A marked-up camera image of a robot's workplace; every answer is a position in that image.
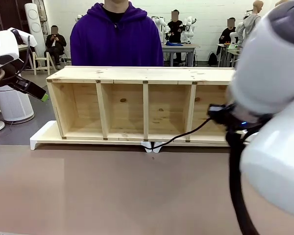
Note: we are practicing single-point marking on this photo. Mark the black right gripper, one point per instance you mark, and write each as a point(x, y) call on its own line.
point(235, 117)

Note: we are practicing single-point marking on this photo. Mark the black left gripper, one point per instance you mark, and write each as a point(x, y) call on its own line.
point(7, 73)

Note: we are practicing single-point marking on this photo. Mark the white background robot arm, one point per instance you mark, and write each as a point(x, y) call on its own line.
point(161, 27)
point(189, 29)

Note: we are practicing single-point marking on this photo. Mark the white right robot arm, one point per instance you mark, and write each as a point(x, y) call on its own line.
point(272, 73)

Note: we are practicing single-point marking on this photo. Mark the white cylindrical air purifier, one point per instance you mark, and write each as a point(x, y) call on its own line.
point(14, 107)

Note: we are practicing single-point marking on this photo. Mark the wooden folding stool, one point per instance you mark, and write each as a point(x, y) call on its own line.
point(42, 62)

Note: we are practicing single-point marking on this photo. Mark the seated person in black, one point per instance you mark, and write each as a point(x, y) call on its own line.
point(55, 44)
point(227, 34)

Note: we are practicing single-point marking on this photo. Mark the tall white tower air conditioner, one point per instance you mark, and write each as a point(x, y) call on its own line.
point(34, 27)

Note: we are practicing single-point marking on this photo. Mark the black backpack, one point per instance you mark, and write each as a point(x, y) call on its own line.
point(212, 58)

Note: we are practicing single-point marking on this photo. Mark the white plastic shelf foot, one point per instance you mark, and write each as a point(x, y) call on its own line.
point(158, 147)
point(147, 147)

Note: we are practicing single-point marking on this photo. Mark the seated person in black top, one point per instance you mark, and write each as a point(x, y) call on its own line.
point(227, 34)

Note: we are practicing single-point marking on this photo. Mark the grey table with blue cloth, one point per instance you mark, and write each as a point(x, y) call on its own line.
point(178, 49)

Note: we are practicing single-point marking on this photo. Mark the mannequin in grey hoodie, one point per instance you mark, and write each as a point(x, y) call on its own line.
point(248, 27)

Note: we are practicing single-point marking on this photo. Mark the light wooden shelf unit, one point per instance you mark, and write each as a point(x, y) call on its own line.
point(147, 73)

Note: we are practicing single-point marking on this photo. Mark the person in purple hoodie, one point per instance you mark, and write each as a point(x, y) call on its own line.
point(116, 36)

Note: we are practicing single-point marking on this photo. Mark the standing person in black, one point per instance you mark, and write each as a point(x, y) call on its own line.
point(175, 29)

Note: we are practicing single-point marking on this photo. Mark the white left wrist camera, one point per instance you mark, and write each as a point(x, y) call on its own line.
point(24, 38)

